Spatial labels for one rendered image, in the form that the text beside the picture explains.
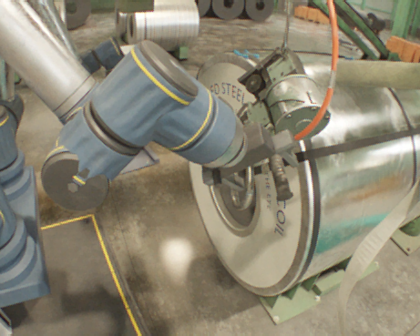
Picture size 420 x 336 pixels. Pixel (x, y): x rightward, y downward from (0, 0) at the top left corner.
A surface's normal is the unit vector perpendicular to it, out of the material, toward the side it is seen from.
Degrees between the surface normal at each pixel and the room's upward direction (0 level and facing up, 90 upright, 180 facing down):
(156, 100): 94
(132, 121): 91
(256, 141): 50
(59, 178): 90
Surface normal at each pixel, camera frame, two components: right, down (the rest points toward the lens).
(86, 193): 0.15, 0.58
